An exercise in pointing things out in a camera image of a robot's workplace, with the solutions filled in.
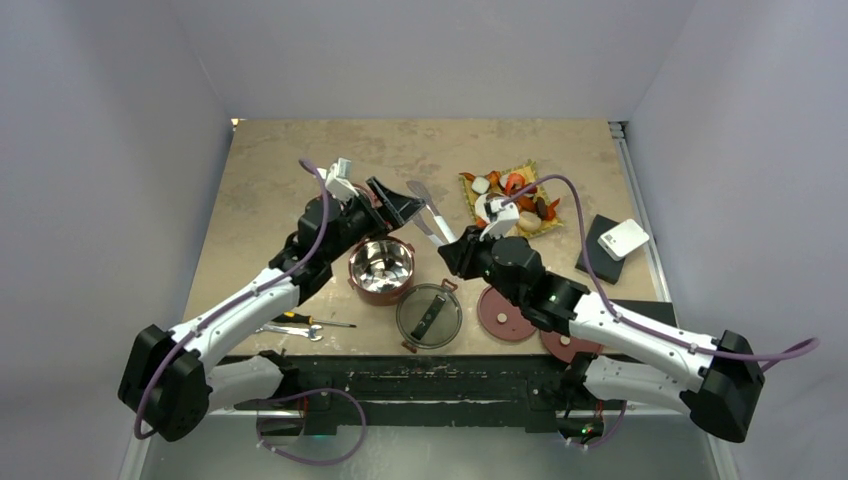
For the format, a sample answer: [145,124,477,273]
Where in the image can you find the red round lid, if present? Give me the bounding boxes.
[476,286,538,343]
[539,331,604,363]

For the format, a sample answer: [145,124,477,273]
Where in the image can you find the near red steel pot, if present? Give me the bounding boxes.
[347,236,416,306]

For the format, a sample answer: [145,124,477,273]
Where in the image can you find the metal serving tongs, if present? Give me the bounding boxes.
[406,180,458,244]

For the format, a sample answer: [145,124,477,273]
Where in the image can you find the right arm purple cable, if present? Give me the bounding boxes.
[503,174,821,366]

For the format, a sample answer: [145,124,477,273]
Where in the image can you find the yellow black screwdriver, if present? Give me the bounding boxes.
[274,312,356,328]

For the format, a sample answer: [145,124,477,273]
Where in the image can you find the white small box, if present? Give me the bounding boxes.
[597,219,650,261]

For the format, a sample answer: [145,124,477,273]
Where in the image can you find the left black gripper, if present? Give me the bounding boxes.
[324,178,423,264]

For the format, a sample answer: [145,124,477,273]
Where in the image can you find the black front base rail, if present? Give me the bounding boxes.
[218,351,664,435]

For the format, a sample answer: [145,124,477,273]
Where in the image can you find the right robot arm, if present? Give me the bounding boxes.
[437,226,765,443]

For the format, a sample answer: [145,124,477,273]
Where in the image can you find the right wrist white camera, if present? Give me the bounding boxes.
[474,196,520,240]

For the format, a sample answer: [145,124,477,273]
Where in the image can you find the yellow food tray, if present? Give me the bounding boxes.
[459,160,564,239]

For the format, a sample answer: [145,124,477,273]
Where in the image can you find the transparent grey pot lid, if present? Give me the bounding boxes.
[396,278,463,354]

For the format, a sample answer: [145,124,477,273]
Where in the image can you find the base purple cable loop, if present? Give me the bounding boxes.
[255,388,367,467]

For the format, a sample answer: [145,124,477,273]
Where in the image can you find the wrist white camera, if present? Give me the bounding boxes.
[474,196,520,240]
[317,157,358,203]

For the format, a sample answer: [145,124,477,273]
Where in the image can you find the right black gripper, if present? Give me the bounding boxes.
[440,223,524,307]

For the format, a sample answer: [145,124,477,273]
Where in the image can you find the right red round lid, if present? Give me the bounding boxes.
[539,331,604,363]

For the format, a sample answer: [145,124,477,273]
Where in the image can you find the left red round lid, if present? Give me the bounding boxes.
[476,286,538,343]

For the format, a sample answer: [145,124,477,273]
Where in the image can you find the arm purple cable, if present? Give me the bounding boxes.
[133,158,331,441]
[503,174,821,366]

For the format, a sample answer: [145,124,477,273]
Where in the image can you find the aluminium frame rail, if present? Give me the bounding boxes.
[144,118,719,479]

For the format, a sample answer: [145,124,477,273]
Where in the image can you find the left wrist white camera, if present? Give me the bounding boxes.
[317,157,358,203]

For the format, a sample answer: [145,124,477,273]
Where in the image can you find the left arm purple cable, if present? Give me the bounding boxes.
[133,158,331,441]

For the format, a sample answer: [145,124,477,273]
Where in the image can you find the silver open-end wrench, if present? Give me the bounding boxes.
[256,324,323,342]

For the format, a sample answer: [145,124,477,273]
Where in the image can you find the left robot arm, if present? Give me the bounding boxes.
[118,177,425,441]

